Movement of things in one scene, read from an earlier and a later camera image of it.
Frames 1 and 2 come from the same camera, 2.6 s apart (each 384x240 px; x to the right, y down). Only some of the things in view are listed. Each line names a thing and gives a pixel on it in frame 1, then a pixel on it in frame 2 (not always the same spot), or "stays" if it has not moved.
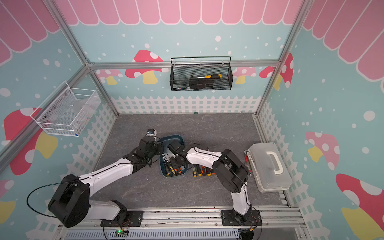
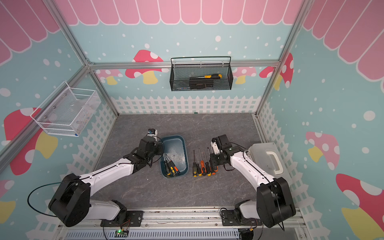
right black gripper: (172, 159) → (213, 157)
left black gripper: (159, 146) stays
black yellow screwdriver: (208, 170) stays
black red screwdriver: (204, 170) stays
